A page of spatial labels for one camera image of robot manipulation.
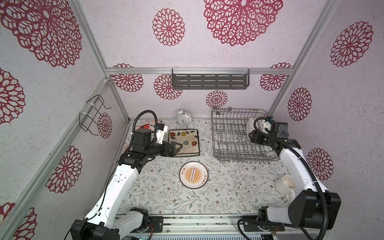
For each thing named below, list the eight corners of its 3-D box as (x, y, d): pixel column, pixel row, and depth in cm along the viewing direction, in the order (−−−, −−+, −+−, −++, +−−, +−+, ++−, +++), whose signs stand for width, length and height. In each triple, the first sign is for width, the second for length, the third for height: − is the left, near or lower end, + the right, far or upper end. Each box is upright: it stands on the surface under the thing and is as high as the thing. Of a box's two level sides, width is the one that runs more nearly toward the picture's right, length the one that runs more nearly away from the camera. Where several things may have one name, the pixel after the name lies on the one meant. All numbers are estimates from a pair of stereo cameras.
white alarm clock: (177, 123, 120) (175, 112, 110) (181, 119, 123) (180, 108, 113) (187, 129, 116) (187, 118, 106) (191, 125, 119) (191, 113, 109)
